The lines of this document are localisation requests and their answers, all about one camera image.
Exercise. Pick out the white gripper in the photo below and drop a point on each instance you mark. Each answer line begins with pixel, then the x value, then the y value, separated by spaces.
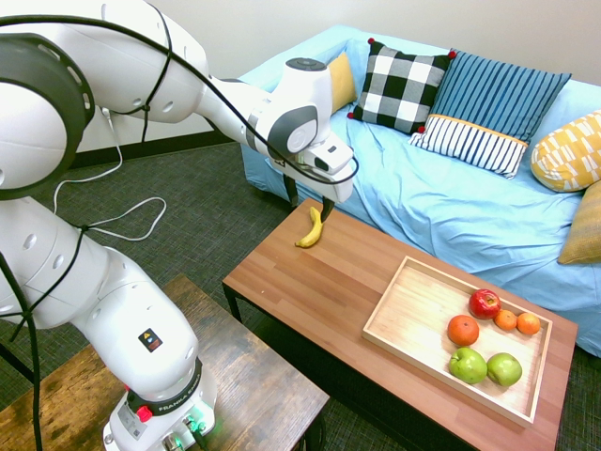
pixel 342 187

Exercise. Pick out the yellow banana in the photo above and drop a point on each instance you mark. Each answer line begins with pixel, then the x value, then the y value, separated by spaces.
pixel 313 234

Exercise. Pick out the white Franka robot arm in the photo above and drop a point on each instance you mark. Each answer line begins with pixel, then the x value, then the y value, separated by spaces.
pixel 117 305

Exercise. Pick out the light wooden tray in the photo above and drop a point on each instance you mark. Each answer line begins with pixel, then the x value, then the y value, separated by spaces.
pixel 413 315

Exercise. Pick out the reddish wooden coffee table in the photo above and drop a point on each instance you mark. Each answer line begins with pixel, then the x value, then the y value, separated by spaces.
pixel 328 282

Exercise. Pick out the plain yellow pillow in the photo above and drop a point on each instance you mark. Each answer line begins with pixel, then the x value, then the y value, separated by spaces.
pixel 340 82

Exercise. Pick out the sofa with light blue cover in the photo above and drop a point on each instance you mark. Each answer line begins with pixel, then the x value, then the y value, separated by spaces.
pixel 446 202

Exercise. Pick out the black white checkered pillow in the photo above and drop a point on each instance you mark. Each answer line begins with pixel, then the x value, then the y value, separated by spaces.
pixel 399 89

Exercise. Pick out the white navy striped pillow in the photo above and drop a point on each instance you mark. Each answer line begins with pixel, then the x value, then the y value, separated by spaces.
pixel 469 141

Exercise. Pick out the dark rustic wooden stand table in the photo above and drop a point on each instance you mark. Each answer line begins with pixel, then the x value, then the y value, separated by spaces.
pixel 263 385

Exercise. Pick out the large orange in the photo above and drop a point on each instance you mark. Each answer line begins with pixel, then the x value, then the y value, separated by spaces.
pixel 463 330

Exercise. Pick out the red apple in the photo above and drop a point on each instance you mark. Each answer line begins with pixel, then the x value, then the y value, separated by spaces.
pixel 484 304

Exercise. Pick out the blue striped pillow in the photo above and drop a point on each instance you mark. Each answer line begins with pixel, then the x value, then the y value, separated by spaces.
pixel 497 91

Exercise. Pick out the green apple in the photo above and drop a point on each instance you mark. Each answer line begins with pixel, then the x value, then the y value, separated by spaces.
pixel 504 369
pixel 467 365

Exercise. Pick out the small tangerine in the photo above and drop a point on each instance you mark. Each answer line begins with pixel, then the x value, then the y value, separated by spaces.
pixel 528 323
pixel 505 320

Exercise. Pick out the yellow white patterned pillow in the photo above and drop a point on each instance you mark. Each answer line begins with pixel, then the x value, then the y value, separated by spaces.
pixel 568 155

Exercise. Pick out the mustard woven pillow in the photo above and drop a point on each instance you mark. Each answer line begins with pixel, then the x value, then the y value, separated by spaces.
pixel 587 225

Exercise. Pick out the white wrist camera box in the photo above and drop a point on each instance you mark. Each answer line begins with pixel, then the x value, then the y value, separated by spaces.
pixel 328 157

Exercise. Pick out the dark wall baseboard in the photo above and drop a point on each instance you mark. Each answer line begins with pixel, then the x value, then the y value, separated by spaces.
pixel 178 142

